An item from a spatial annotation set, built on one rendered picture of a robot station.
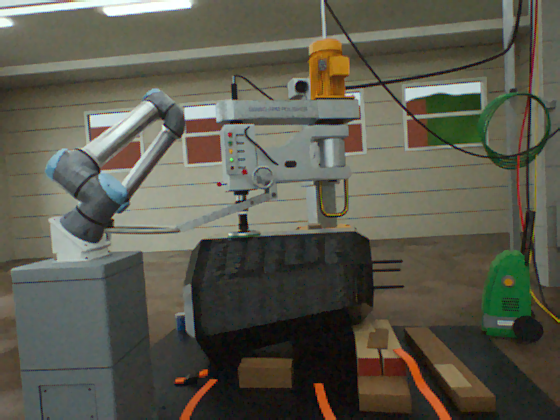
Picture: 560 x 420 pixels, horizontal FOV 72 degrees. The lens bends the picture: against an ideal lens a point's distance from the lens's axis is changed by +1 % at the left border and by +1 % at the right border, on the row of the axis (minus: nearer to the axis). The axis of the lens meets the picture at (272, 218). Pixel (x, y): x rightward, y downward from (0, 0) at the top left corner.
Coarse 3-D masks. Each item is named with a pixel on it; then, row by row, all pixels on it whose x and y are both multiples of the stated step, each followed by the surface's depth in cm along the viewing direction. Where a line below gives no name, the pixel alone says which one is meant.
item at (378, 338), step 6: (366, 318) 260; (360, 324) 249; (366, 324) 249; (354, 330) 239; (360, 330) 239; (366, 330) 238; (372, 330) 237; (378, 330) 237; (384, 330) 237; (372, 336) 228; (378, 336) 228; (384, 336) 227; (372, 342) 219; (378, 342) 219; (384, 342) 218; (378, 348) 213; (384, 348) 212
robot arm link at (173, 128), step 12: (180, 108) 206; (168, 120) 203; (180, 120) 204; (168, 132) 204; (180, 132) 206; (156, 144) 205; (168, 144) 207; (144, 156) 207; (156, 156) 207; (144, 168) 207; (132, 180) 207; (132, 192) 210
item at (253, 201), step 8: (248, 200) 252; (256, 200) 254; (264, 200) 255; (224, 208) 248; (232, 208) 250; (240, 208) 251; (200, 216) 246; (208, 216) 246; (216, 216) 247; (176, 224) 252; (184, 224) 243; (192, 224) 244; (200, 224) 245
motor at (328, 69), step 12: (312, 48) 262; (324, 48) 257; (336, 48) 259; (312, 60) 263; (324, 60) 255; (336, 60) 253; (348, 60) 255; (312, 72) 265; (324, 72) 260; (336, 72) 253; (348, 72) 255; (312, 84) 266; (324, 84) 261; (336, 84) 259; (312, 96) 267; (324, 96) 255; (336, 96) 257; (348, 96) 259
